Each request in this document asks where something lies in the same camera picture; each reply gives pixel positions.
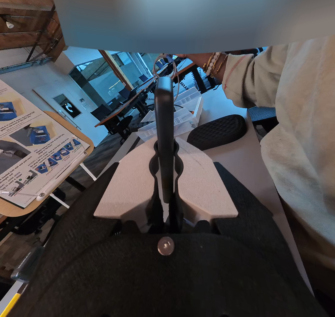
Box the black usb hub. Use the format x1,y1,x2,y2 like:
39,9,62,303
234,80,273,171
154,76,175,204

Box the grey mesh office chair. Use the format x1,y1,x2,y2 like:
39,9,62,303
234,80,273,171
247,107,278,126

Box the black office chair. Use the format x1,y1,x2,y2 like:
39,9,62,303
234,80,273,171
90,103,133,143

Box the beaded and gold bracelets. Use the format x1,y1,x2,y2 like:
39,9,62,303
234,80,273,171
203,52,228,78

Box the grey printed box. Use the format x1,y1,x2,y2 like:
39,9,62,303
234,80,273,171
10,246,43,283

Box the person's right forearm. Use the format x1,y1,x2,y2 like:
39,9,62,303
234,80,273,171
184,35,335,113

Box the printed instruction sheet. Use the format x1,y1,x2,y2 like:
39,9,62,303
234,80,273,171
0,80,91,209

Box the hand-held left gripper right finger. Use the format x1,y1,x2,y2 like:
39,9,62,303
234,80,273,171
170,137,239,232

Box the clear plastic bin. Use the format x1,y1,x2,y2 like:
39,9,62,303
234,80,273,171
136,86,204,142

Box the thin usb cable loop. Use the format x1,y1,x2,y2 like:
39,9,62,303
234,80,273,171
153,54,180,104

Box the white door with phone sign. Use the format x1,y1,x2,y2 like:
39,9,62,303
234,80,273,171
33,85,84,130

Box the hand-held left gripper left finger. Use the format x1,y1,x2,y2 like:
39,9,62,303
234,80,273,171
93,138,160,234

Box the instruction sheet on stand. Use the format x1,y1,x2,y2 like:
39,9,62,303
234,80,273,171
0,110,97,217

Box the wooden support post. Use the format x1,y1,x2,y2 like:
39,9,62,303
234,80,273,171
99,50,132,91

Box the wooden desk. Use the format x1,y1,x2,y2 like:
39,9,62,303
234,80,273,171
95,80,157,139

